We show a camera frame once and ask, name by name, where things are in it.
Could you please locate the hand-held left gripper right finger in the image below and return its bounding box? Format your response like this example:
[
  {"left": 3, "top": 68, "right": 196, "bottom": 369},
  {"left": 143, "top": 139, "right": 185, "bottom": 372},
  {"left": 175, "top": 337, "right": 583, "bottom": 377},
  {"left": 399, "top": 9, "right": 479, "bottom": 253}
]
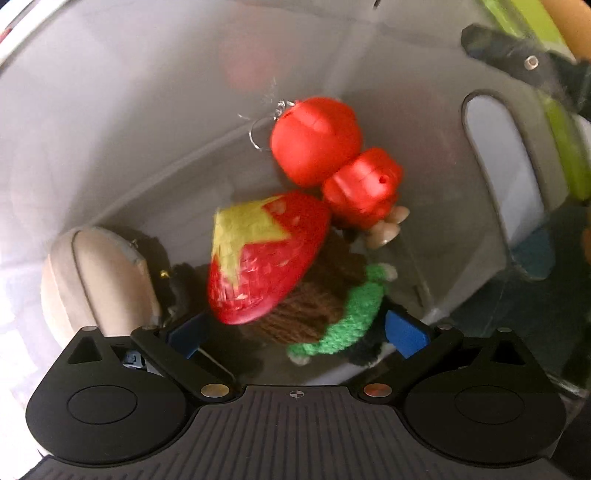
[{"left": 359, "top": 310, "right": 533, "bottom": 403}]

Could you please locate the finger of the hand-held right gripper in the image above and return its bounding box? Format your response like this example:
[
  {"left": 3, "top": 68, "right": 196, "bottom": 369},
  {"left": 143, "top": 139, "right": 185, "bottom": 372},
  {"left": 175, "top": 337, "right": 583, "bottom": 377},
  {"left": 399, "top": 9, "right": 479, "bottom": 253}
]
[{"left": 461, "top": 23, "right": 583, "bottom": 112}]

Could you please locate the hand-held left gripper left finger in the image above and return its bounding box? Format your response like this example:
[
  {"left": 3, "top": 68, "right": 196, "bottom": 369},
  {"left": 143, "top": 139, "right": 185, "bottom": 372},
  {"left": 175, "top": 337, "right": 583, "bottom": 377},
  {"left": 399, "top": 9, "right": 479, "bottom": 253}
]
[{"left": 68, "top": 313, "right": 237, "bottom": 403}]

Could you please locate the green lid with clear flap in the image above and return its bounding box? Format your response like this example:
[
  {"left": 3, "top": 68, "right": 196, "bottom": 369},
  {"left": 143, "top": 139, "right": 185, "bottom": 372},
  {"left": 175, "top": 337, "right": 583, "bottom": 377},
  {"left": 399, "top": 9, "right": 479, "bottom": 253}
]
[{"left": 480, "top": 0, "right": 591, "bottom": 201}]

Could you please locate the crochet doll with star hat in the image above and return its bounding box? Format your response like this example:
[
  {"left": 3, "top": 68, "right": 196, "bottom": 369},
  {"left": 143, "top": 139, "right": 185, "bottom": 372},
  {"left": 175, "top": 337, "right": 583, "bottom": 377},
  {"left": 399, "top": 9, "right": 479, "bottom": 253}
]
[{"left": 206, "top": 191, "right": 399, "bottom": 366}]

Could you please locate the beige round pouch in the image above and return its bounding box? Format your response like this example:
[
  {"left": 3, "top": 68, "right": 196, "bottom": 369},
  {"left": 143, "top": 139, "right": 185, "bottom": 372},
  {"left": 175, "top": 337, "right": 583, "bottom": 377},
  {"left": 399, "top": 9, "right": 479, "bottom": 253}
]
[{"left": 40, "top": 226, "right": 163, "bottom": 339}]

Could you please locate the transparent grey storage box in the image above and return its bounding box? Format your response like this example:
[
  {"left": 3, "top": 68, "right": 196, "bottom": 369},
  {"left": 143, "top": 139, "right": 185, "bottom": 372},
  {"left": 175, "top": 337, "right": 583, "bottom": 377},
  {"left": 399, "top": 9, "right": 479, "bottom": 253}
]
[{"left": 0, "top": 0, "right": 591, "bottom": 416}]

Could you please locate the red hooded doll figurine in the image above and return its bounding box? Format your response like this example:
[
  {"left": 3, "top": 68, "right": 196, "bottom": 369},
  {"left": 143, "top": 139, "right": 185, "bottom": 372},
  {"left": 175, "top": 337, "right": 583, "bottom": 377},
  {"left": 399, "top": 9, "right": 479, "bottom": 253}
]
[{"left": 238, "top": 96, "right": 411, "bottom": 250}]

